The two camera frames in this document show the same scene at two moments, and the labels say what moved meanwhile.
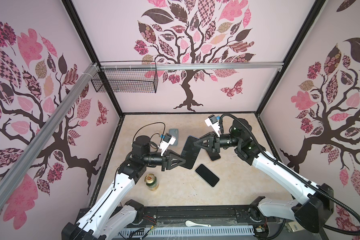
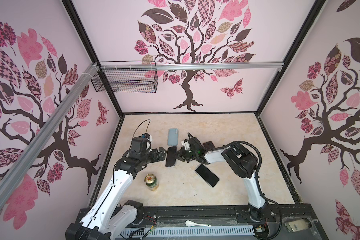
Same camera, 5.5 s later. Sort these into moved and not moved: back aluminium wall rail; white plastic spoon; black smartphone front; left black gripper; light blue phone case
Moved: left black gripper
Not moved: white plastic spoon; light blue phone case; black smartphone front; back aluminium wall rail
